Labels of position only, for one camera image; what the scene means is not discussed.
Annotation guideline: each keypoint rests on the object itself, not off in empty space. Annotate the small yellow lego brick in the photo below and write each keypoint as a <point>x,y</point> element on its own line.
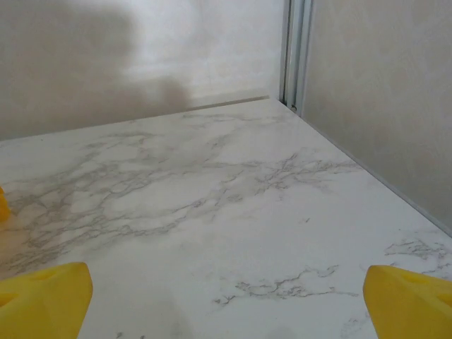
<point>3,208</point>

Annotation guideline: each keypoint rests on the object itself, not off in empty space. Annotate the aluminium frame post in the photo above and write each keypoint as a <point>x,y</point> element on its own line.
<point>295,53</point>

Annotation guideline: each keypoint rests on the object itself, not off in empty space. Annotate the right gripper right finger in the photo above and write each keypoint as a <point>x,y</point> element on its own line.
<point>413,310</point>

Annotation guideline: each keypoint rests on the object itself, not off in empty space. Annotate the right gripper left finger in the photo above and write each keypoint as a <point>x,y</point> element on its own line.
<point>42,303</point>

